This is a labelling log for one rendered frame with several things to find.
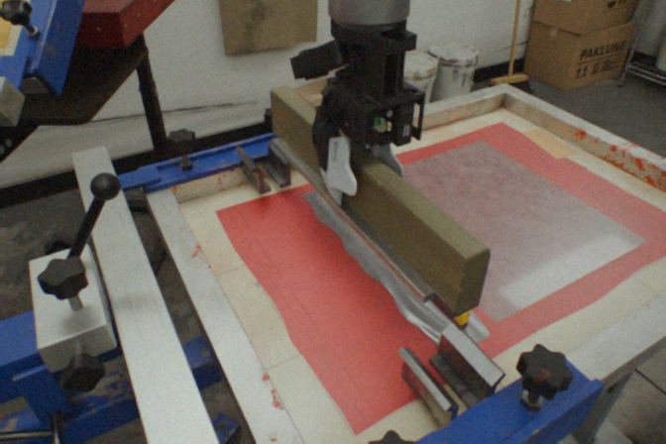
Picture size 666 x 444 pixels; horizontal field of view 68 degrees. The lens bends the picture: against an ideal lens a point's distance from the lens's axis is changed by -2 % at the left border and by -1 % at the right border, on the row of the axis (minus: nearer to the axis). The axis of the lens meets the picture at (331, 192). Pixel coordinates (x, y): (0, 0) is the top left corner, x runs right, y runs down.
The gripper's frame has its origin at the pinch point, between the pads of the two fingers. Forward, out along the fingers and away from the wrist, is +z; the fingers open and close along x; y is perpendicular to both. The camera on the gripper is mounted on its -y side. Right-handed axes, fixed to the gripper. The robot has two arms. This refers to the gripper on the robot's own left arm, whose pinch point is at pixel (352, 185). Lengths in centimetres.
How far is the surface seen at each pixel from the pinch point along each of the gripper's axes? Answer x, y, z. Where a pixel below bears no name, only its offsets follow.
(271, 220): -5.2, -14.6, 13.3
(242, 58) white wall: 57, -200, 59
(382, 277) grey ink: 2.4, 3.8, 13.1
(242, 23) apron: 57, -193, 38
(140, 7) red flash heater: -4, -98, 1
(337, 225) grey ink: 2.6, -8.1, 12.9
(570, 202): 38.0, 4.9, 13.5
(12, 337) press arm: -37.8, -0.2, 4.7
